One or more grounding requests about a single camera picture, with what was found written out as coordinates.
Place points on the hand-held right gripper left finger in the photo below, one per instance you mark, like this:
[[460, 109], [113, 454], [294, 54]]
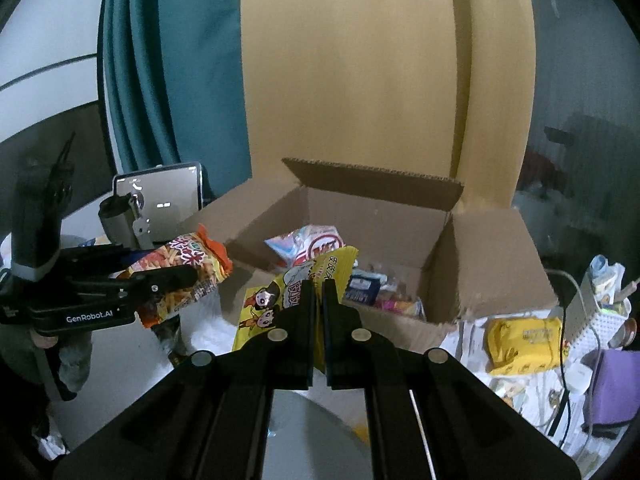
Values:
[[300, 340]]

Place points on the yellow cartoon snack packet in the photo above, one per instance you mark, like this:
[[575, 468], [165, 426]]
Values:
[[280, 300]]

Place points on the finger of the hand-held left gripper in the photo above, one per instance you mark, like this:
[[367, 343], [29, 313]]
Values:
[[165, 280], [95, 255]]

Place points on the orange snack packet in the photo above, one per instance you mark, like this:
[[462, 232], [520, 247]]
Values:
[[200, 260]]

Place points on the brown cardboard box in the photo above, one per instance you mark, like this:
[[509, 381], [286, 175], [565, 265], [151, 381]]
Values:
[[490, 270]]

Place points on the pink wrapped snack packet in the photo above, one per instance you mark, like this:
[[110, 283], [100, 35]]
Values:
[[400, 305]]

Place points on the dark blue snack packet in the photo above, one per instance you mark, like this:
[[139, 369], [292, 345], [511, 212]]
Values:
[[365, 285]]

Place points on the white red snack packet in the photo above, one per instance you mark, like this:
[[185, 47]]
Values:
[[320, 245]]

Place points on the wide yellow curtain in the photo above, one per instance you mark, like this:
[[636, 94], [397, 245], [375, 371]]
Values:
[[375, 85]]

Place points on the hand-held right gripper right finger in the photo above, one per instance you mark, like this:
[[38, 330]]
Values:
[[345, 340]]

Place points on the purple cloth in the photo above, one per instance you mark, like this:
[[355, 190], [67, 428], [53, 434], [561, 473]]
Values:
[[615, 385]]

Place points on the teal curtain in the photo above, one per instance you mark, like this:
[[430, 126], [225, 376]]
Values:
[[175, 85]]

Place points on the white perforated organizer basket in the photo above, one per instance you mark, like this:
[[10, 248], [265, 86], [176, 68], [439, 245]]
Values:
[[585, 320]]

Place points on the dark glass window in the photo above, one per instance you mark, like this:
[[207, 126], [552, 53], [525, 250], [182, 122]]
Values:
[[590, 85]]

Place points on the yellow wipes pack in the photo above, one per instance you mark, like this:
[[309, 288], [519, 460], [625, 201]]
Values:
[[520, 345]]

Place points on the white tablecloth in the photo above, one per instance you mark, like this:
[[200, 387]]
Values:
[[205, 325]]

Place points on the tablet screen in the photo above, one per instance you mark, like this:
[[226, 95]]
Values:
[[170, 195]]

